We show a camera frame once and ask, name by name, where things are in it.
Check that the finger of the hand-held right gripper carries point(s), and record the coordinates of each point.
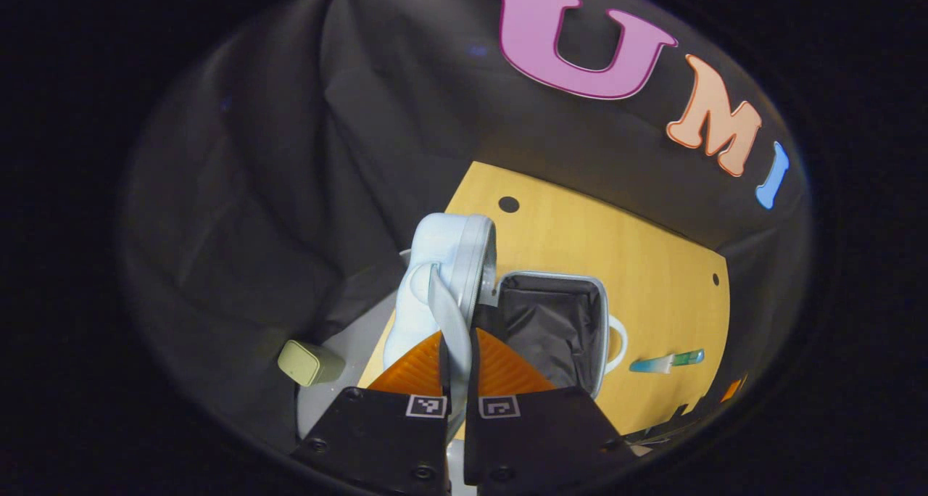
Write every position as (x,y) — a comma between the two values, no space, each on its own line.
(732,389)

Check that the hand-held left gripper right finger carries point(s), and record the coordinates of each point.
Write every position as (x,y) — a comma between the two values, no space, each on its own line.
(536,438)

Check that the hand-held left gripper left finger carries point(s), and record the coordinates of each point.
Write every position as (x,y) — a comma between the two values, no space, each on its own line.
(384,438)

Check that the green cream tube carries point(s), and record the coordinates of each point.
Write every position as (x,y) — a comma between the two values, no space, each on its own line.
(689,357)

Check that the blue and white cream tube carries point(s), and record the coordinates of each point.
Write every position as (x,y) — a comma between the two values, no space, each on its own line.
(649,365)

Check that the light blue cloud-shaped suitcase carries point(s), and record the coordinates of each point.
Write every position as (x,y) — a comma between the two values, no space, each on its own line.
(442,242)

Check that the beige box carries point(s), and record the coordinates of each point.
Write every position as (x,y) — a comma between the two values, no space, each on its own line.
(308,363)

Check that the black backdrop cloth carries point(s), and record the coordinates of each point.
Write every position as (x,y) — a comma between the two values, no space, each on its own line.
(290,155)

